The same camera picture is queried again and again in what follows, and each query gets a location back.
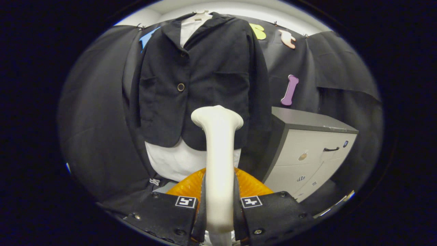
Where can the white garment steamer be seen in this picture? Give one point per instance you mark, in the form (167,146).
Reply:
(220,153)

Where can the white shirt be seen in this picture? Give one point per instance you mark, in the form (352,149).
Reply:
(174,160)

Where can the white plastic hanger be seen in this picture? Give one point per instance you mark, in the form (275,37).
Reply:
(201,15)

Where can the black backdrop cloth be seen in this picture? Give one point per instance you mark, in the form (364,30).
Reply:
(95,119)

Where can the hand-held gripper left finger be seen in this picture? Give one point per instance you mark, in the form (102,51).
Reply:
(164,218)

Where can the grey and beige cabinet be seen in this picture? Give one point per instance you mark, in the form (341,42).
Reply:
(307,119)

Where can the row of black backdrop clips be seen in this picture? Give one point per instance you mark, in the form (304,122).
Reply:
(275,23)

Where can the black suit jacket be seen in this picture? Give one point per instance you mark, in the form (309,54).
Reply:
(211,68)

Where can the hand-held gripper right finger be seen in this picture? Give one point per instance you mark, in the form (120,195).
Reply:
(273,218)

